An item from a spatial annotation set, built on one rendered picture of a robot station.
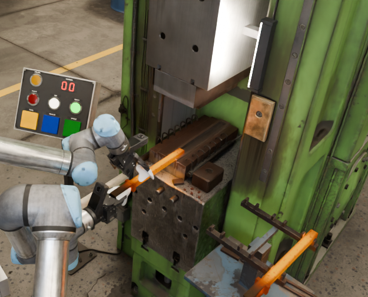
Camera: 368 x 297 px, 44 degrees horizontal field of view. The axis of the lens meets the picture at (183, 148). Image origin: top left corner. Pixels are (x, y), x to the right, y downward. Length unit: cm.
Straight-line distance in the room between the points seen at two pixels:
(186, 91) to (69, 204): 70
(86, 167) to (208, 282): 69
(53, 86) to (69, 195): 92
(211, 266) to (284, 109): 66
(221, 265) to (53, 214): 81
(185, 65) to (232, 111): 62
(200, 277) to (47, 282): 70
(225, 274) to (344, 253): 150
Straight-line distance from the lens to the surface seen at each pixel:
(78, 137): 149
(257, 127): 175
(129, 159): 162
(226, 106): 226
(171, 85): 176
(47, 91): 210
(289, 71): 163
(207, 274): 179
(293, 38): 160
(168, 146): 199
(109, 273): 275
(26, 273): 280
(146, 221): 215
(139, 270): 244
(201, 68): 164
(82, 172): 137
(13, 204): 128
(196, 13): 160
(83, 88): 204
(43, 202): 126
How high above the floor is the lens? 213
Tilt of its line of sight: 35 degrees down
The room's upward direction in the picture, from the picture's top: 7 degrees clockwise
